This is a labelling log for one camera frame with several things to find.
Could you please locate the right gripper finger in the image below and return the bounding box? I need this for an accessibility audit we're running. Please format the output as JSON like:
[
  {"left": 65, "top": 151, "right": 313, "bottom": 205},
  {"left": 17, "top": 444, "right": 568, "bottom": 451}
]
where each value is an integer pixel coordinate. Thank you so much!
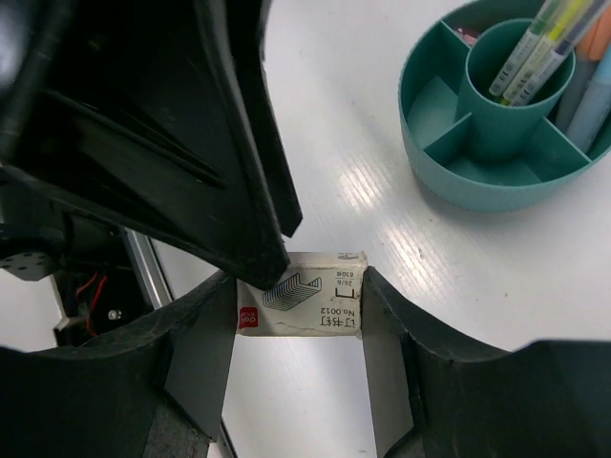
[{"left": 362, "top": 268, "right": 610, "bottom": 457}]

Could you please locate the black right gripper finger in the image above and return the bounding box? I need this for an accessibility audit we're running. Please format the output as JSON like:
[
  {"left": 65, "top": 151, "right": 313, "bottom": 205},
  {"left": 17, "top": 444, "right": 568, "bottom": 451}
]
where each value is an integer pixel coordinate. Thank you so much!
[
  {"left": 1, "top": 1, "right": 288, "bottom": 289},
  {"left": 199, "top": 1, "right": 303, "bottom": 237}
]

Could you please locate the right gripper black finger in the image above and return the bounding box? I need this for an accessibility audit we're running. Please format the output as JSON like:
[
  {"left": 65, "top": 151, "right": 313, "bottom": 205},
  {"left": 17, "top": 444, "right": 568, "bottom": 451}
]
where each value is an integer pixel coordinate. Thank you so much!
[{"left": 1, "top": 272, "right": 237, "bottom": 457}]

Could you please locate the white eraser box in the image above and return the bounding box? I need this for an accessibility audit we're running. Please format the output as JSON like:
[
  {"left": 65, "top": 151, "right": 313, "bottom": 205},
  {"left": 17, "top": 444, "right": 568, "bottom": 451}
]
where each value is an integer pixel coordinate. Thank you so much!
[{"left": 237, "top": 252, "right": 369, "bottom": 337}]

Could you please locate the yellow thin pen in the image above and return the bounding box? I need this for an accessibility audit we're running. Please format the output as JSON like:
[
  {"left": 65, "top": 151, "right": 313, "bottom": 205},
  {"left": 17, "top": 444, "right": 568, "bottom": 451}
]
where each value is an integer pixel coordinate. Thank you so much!
[{"left": 489, "top": 1, "right": 606, "bottom": 107}]

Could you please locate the blue highlighter marker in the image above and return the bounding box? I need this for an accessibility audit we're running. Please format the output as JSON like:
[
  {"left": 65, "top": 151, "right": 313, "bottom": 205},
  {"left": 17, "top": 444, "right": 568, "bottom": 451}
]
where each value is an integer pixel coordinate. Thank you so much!
[{"left": 566, "top": 46, "right": 611, "bottom": 153}]

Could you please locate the clear pen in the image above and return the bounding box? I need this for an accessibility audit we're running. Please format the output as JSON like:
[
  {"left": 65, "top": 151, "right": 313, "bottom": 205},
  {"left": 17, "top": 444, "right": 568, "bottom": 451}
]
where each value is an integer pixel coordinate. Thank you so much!
[{"left": 501, "top": 1, "right": 610, "bottom": 107}]

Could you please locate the orange highlighter marker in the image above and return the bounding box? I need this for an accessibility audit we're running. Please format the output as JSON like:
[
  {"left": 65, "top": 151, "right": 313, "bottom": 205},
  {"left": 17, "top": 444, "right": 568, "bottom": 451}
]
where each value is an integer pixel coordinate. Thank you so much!
[{"left": 556, "top": 8, "right": 610, "bottom": 133}]

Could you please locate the teal round organizer container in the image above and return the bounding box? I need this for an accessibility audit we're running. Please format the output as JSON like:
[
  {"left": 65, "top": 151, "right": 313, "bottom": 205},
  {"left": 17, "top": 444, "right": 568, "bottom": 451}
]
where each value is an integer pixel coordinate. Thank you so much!
[{"left": 398, "top": 1, "right": 610, "bottom": 212}]

